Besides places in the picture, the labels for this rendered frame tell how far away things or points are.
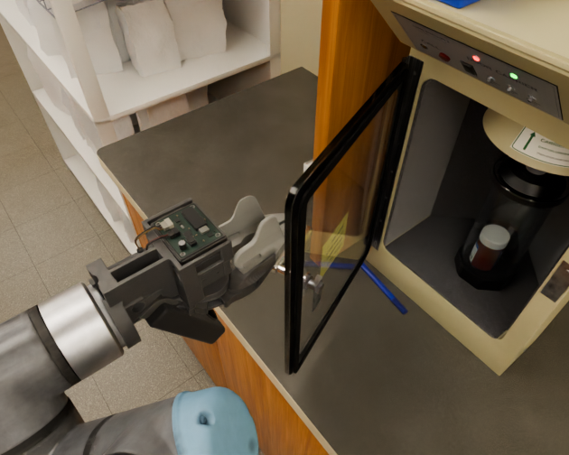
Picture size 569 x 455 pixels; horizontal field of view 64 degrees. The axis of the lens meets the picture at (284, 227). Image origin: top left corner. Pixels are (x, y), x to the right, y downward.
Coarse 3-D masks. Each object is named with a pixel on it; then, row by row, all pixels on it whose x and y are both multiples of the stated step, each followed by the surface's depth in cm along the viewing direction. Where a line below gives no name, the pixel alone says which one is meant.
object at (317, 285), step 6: (318, 276) 58; (306, 282) 58; (312, 282) 58; (318, 282) 58; (306, 288) 59; (312, 288) 58; (318, 288) 58; (318, 294) 60; (318, 300) 61; (312, 306) 60
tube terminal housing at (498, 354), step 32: (416, 96) 63; (480, 96) 55; (544, 128) 51; (416, 224) 91; (384, 256) 88; (416, 288) 85; (448, 320) 82; (544, 320) 64; (480, 352) 78; (512, 352) 72
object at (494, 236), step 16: (496, 176) 66; (496, 192) 68; (512, 192) 64; (480, 208) 74; (496, 208) 69; (512, 208) 66; (528, 208) 65; (544, 208) 64; (480, 224) 73; (496, 224) 70; (512, 224) 68; (528, 224) 67; (480, 240) 74; (496, 240) 72; (512, 240) 70; (528, 240) 71; (464, 256) 80; (480, 256) 76; (496, 256) 74; (512, 256) 73; (480, 272) 78; (496, 272) 76; (512, 272) 78
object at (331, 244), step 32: (384, 128) 62; (320, 160) 46; (352, 160) 55; (384, 160) 70; (320, 192) 49; (352, 192) 61; (288, 224) 45; (320, 224) 54; (352, 224) 68; (288, 256) 49; (320, 256) 59; (352, 256) 78; (288, 288) 53; (288, 320) 59; (320, 320) 75; (288, 352) 65
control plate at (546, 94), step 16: (400, 16) 48; (416, 32) 50; (432, 32) 47; (416, 48) 55; (432, 48) 51; (448, 48) 48; (464, 48) 45; (448, 64) 53; (480, 64) 46; (496, 64) 43; (496, 80) 48; (512, 80) 44; (528, 80) 42; (544, 80) 40; (544, 96) 43; (560, 112) 44
